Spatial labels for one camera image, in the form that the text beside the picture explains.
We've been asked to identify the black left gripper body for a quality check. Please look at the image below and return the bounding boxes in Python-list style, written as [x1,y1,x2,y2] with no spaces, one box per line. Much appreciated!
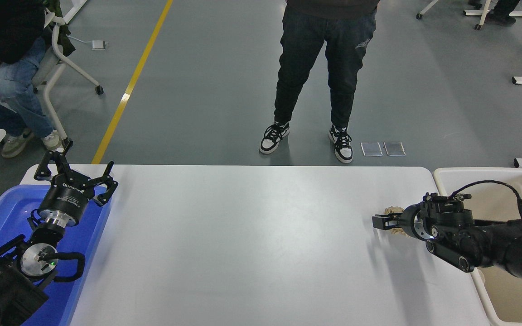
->
[38,172,95,222]

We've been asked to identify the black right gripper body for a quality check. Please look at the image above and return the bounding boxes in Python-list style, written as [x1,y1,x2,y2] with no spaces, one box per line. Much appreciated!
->
[399,203,423,240]

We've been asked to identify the tan paper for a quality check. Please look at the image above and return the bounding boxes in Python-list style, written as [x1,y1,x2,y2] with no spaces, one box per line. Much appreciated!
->
[384,206,409,236]

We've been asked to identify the blue plastic tray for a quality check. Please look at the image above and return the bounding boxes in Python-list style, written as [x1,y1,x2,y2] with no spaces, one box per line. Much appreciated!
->
[0,183,113,326]

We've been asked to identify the dark green jacket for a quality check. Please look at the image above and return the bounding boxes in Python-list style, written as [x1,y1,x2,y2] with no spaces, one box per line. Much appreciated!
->
[43,0,77,57]

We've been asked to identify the white power adapter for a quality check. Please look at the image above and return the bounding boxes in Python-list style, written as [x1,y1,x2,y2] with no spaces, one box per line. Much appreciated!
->
[68,35,107,51]

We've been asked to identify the large pale plastic bin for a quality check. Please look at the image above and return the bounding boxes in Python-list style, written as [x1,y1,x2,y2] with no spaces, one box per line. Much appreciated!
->
[432,167,522,326]

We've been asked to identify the seated person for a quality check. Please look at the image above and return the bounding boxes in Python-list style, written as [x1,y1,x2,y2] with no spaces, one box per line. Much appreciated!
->
[0,0,64,159]

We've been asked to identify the standing person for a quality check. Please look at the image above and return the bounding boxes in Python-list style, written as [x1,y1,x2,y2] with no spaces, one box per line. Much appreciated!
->
[259,0,379,164]

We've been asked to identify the person in black shoes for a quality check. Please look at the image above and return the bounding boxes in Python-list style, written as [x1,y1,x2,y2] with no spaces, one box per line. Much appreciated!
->
[469,0,521,26]

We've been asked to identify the white frame chair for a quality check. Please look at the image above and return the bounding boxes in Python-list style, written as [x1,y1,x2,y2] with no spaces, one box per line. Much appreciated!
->
[32,0,105,150]

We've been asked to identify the white rolling frame legs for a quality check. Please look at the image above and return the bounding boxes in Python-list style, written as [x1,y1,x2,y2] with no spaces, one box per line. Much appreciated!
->
[416,0,493,31]

